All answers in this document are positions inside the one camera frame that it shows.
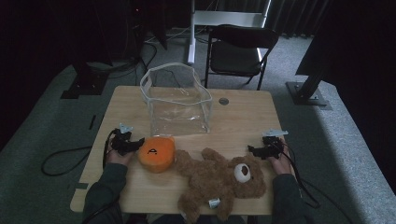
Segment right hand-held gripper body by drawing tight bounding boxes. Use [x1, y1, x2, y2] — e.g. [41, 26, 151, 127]
[262, 128, 290, 158]

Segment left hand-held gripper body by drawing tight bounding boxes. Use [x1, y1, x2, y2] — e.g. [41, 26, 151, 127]
[109, 122, 135, 157]

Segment orange plush toy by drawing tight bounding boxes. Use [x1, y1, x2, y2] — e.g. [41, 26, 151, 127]
[137, 135, 177, 174]

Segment brown teddy bear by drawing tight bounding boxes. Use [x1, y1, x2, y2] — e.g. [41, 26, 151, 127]
[173, 147, 267, 224]

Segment clear plastic bag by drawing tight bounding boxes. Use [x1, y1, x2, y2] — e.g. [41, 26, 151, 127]
[139, 62, 214, 138]

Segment person's left hand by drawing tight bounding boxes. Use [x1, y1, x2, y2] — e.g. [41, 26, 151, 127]
[106, 145, 134, 168]

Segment person's right hand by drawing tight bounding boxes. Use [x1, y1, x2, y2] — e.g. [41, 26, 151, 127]
[266, 137, 295, 176]

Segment black folding chair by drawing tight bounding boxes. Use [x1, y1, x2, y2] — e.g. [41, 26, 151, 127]
[204, 23, 279, 91]

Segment white metal stand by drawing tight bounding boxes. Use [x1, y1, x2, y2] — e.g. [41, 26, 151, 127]
[187, 0, 273, 65]

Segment right hand-held gripper cable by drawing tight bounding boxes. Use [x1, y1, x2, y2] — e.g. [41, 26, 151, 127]
[279, 141, 356, 224]

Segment hand-held gripper cable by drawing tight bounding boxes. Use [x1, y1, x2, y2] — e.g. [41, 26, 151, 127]
[279, 141, 356, 224]
[40, 128, 120, 177]

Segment left hand-held gripper cable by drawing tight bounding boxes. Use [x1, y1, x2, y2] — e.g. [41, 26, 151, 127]
[40, 128, 120, 177]

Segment black stand with base plate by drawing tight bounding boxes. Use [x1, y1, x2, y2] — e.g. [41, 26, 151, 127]
[285, 62, 329, 107]
[60, 59, 110, 101]

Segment black cable bundle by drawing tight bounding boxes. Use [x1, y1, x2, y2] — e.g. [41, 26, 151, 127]
[106, 27, 194, 80]

